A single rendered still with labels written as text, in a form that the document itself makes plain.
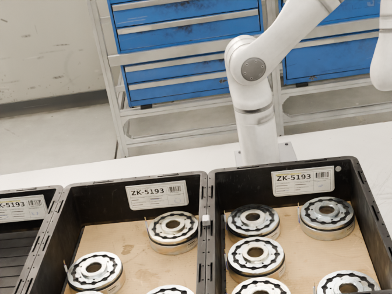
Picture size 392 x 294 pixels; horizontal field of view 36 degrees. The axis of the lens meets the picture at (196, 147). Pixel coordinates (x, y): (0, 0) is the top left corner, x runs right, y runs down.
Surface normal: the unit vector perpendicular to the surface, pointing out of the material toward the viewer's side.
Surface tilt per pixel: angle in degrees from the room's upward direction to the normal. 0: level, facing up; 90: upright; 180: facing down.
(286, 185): 90
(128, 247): 0
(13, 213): 90
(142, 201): 90
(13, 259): 0
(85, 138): 0
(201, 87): 90
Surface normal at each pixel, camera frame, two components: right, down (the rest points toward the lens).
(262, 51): 0.07, 0.33
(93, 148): -0.13, -0.87
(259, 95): -0.03, -0.66
